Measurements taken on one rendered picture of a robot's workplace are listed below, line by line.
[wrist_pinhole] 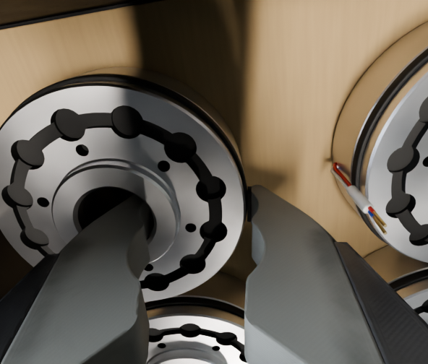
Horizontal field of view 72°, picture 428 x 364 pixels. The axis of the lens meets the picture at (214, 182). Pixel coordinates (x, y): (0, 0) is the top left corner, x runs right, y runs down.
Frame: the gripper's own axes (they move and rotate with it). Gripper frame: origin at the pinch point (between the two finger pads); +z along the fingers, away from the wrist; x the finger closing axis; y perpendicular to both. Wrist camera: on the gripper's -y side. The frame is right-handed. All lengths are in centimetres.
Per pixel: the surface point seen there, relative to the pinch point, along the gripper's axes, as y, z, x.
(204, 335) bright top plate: 7.8, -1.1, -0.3
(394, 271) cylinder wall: 5.3, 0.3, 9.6
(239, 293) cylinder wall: 7.1, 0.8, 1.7
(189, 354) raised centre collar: 8.8, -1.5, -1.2
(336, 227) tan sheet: 3.7, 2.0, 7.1
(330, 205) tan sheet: 2.2, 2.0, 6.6
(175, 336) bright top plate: 7.8, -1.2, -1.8
